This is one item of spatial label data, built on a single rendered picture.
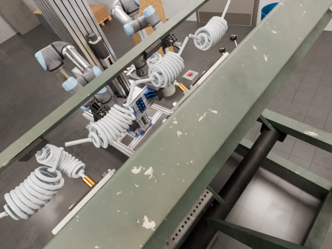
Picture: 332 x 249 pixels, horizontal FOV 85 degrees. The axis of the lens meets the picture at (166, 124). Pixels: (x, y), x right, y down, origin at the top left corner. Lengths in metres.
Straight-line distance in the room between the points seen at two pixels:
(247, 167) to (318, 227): 0.82
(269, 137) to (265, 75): 1.28
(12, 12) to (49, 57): 8.38
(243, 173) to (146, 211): 1.26
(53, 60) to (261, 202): 2.19
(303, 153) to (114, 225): 2.37
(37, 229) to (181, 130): 2.88
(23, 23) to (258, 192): 9.54
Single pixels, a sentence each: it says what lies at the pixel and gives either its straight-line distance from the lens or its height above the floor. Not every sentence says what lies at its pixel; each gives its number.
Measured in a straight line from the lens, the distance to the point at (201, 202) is 1.13.
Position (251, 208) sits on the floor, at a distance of 2.19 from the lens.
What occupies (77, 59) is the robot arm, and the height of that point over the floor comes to 1.61.
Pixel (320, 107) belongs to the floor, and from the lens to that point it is 2.98.
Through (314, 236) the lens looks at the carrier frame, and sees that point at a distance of 2.08.
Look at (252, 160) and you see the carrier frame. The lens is 1.55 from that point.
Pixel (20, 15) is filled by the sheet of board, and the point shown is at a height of 0.51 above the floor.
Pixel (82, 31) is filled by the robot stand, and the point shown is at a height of 1.61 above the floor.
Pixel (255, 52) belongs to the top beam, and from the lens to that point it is 0.43.
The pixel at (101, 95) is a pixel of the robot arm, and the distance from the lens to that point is 1.62.
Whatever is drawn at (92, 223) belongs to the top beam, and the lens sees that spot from 0.29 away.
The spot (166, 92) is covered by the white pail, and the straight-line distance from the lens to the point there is 3.04.
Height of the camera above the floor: 2.12
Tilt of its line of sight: 51 degrees down
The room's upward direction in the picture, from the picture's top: 23 degrees counter-clockwise
